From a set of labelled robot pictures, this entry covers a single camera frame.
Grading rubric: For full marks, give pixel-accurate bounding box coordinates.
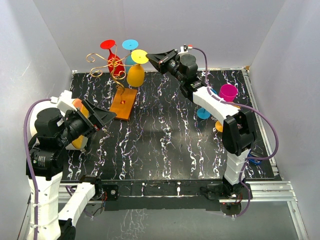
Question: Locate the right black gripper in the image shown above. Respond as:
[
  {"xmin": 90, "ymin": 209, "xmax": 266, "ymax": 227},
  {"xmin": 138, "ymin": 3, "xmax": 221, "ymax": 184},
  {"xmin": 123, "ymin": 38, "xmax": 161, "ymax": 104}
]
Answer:
[{"xmin": 146, "ymin": 50, "xmax": 186, "ymax": 84}]

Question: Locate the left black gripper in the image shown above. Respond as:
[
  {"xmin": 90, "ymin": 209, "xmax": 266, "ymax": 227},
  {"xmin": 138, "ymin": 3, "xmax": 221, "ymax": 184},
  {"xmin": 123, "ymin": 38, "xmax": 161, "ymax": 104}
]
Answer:
[{"xmin": 57, "ymin": 98, "xmax": 116, "ymax": 145}]

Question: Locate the orange glass yellow base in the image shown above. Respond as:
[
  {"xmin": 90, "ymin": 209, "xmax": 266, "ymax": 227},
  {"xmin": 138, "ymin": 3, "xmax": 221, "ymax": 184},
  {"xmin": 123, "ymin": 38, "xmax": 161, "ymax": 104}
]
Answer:
[
  {"xmin": 215, "ymin": 104, "xmax": 241, "ymax": 133},
  {"xmin": 126, "ymin": 49, "xmax": 149, "ymax": 87}
]

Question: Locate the teal wine glass back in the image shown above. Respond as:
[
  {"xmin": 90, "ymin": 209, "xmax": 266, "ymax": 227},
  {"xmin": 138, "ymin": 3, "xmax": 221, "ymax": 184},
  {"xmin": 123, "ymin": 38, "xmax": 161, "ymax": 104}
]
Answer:
[{"xmin": 122, "ymin": 39, "xmax": 139, "ymax": 74}]

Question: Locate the red wine glass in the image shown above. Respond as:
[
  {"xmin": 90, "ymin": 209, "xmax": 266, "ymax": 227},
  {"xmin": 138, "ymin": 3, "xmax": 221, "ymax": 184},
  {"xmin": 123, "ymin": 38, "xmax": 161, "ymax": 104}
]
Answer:
[{"xmin": 100, "ymin": 39, "xmax": 125, "ymax": 77}]

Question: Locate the blue wine glass front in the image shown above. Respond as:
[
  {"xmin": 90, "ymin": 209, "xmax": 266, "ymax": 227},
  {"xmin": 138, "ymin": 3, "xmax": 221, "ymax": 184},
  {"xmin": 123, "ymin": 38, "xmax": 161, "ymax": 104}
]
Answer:
[{"xmin": 195, "ymin": 88, "xmax": 217, "ymax": 120}]

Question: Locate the magenta wine glass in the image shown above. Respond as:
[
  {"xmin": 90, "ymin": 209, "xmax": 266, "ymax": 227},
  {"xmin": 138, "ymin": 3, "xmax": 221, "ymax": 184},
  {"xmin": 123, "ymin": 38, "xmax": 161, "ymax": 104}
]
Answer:
[{"xmin": 218, "ymin": 84, "xmax": 238, "ymax": 102}]

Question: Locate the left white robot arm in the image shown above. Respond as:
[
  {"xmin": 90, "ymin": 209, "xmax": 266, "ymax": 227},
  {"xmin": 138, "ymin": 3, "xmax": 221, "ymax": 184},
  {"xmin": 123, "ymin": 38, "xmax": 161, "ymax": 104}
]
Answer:
[{"xmin": 24, "ymin": 99, "xmax": 116, "ymax": 240}]

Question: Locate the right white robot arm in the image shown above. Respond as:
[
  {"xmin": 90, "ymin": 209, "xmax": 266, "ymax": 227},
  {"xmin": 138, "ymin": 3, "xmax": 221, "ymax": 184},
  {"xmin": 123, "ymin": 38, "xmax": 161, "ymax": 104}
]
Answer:
[{"xmin": 146, "ymin": 49, "xmax": 257, "ymax": 199}]

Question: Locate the orange wooden rack base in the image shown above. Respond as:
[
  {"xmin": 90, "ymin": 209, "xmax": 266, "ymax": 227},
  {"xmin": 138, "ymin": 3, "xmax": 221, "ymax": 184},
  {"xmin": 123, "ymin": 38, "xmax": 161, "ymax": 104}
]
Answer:
[{"xmin": 109, "ymin": 88, "xmax": 138, "ymax": 121}]

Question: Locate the white cylinder drum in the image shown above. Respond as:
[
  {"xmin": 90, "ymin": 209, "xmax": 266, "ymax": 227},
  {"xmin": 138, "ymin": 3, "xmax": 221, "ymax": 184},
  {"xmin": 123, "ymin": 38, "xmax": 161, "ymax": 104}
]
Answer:
[{"xmin": 29, "ymin": 98, "xmax": 91, "ymax": 152}]

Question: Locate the blue stapler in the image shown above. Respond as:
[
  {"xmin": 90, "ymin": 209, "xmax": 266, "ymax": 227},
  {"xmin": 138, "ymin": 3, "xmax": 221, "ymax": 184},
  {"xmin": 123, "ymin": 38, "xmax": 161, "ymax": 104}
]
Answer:
[{"xmin": 248, "ymin": 155, "xmax": 262, "ymax": 166}]

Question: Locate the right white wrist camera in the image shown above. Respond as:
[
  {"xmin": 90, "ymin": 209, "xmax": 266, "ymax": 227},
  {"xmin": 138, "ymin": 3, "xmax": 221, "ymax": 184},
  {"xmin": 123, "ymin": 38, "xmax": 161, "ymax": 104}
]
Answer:
[{"xmin": 178, "ymin": 44, "xmax": 193, "ymax": 55}]

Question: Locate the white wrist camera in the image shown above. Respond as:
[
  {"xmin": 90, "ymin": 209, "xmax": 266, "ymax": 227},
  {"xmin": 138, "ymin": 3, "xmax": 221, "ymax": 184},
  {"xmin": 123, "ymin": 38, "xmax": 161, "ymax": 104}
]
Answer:
[
  {"xmin": 178, "ymin": 44, "xmax": 193, "ymax": 55},
  {"xmin": 50, "ymin": 90, "xmax": 77, "ymax": 114}
]

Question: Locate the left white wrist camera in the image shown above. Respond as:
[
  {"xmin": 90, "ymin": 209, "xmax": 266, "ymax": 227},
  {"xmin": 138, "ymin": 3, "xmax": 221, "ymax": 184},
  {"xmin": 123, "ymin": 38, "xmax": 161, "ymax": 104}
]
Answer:
[{"xmin": 50, "ymin": 90, "xmax": 77, "ymax": 114}]

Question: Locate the gold wire glass rack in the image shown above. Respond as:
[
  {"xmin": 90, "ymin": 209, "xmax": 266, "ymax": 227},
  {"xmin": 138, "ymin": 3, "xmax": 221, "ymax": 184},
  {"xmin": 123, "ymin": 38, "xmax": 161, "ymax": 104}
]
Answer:
[{"xmin": 85, "ymin": 39, "xmax": 133, "ymax": 104}]

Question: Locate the black front mounting rail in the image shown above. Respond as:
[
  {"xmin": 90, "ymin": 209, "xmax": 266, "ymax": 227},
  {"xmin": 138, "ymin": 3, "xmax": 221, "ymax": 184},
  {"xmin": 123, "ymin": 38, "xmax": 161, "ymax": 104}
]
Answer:
[{"xmin": 67, "ymin": 178, "xmax": 253, "ymax": 213}]

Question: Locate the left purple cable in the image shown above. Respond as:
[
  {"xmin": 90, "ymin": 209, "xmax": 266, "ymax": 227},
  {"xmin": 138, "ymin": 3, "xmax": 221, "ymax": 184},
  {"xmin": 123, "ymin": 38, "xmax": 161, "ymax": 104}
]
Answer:
[{"xmin": 23, "ymin": 98, "xmax": 95, "ymax": 240}]

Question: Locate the purple cable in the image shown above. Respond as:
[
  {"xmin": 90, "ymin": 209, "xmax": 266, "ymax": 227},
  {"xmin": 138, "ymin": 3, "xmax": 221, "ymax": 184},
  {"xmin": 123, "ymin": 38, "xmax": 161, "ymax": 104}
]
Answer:
[
  {"xmin": 23, "ymin": 98, "xmax": 95, "ymax": 240},
  {"xmin": 192, "ymin": 47, "xmax": 280, "ymax": 218}
]

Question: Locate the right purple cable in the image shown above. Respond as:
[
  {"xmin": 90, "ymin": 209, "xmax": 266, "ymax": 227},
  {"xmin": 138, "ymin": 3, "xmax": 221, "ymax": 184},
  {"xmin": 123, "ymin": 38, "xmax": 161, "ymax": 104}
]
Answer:
[{"xmin": 192, "ymin": 47, "xmax": 280, "ymax": 218}]

